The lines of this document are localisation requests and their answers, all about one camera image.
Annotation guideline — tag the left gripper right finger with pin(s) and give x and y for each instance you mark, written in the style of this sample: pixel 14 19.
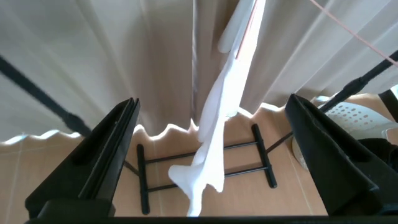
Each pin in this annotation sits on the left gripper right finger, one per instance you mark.
pixel 348 180

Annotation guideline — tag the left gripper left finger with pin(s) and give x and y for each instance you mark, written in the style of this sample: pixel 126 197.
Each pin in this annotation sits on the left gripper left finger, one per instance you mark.
pixel 90 177

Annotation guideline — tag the white printed t-shirt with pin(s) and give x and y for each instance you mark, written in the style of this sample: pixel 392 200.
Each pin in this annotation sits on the white printed t-shirt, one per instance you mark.
pixel 217 124

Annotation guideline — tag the pink clothes hanger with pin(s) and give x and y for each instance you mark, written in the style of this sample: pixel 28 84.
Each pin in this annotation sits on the pink clothes hanger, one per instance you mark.
pixel 245 34
pixel 357 36

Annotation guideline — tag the black clothes rack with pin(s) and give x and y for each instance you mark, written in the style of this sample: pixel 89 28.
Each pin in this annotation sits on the black clothes rack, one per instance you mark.
pixel 143 180

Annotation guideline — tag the white laundry basket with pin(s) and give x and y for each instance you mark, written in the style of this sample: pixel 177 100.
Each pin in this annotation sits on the white laundry basket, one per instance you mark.
pixel 357 118

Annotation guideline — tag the black garment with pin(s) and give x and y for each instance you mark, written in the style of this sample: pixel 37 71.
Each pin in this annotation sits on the black garment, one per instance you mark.
pixel 382 151

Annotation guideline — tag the beige curtain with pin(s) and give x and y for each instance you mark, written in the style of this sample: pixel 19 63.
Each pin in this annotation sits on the beige curtain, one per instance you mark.
pixel 93 46

